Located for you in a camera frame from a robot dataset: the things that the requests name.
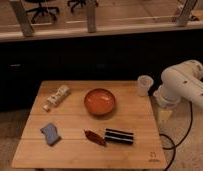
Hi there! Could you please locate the dark red pepper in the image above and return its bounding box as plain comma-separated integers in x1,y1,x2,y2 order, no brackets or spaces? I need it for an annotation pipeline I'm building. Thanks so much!
84,130,106,146

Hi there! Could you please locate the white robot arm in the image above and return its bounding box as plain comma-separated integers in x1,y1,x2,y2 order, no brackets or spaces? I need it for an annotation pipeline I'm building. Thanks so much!
153,60,203,123

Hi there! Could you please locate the black striped rectangular box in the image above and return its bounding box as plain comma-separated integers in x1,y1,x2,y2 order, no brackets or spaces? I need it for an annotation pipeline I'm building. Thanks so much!
105,129,134,144

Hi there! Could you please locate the orange round bowl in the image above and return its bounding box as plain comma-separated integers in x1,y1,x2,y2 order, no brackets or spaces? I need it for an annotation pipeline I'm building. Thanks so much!
84,88,116,116

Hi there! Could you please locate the black office chair right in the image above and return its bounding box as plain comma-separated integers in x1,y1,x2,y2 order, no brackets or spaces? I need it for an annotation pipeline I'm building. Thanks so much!
67,0,99,13

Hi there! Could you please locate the black office chair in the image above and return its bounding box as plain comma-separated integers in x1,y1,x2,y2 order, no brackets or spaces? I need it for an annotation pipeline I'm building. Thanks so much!
67,0,99,13
25,0,60,24

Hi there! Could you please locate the black office chair left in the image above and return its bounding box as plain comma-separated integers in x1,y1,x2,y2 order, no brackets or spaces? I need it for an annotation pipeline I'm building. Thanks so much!
25,0,60,24

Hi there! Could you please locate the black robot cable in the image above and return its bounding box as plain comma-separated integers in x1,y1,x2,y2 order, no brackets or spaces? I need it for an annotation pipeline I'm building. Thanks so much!
158,100,194,171

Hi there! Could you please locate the right metal window post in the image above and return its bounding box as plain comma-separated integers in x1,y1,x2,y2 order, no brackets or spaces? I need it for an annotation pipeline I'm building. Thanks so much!
177,0,198,27

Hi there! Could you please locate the metal window post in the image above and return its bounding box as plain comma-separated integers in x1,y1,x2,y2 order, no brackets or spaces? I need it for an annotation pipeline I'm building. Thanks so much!
177,0,198,27
9,0,34,37
86,0,96,33

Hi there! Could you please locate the middle metal window post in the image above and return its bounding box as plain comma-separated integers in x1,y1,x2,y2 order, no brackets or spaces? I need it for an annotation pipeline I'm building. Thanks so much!
86,0,96,33

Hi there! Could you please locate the left metal window post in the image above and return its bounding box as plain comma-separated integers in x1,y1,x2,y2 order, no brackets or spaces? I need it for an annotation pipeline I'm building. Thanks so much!
9,0,34,37

